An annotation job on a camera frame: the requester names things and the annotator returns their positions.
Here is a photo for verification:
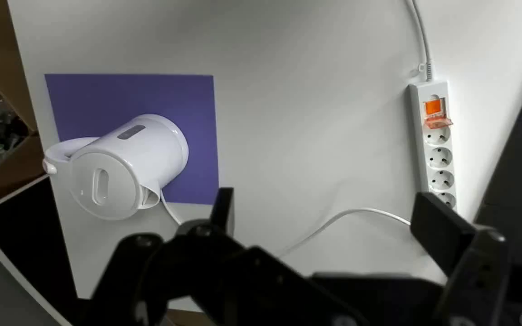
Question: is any thin white kettle cable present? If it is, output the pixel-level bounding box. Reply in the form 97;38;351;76
157;195;413;255

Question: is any purple rectangular mat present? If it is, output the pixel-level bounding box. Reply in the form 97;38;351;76
43;72;221;206

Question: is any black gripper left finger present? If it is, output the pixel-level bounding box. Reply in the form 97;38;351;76
81;186;366;326

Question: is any white electric kettle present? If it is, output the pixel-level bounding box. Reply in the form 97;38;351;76
41;112;190;223

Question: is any white power strip orange switch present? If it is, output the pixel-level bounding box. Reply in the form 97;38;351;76
406;79;460;213

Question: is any open brown cardboard box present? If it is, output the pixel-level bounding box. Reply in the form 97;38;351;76
0;0;47;213

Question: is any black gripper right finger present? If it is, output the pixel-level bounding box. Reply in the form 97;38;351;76
409;190;522;326

